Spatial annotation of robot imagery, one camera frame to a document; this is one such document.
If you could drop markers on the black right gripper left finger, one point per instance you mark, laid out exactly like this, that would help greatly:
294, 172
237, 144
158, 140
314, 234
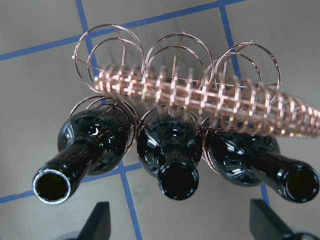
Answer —
97, 226

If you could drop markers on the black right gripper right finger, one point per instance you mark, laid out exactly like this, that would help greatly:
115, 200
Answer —
265, 224

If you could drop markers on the black wine bottle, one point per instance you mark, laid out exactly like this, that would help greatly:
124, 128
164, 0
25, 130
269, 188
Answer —
90, 143
251, 160
170, 149

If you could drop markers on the copper wire bottle basket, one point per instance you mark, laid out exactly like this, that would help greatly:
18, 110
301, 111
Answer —
228, 103

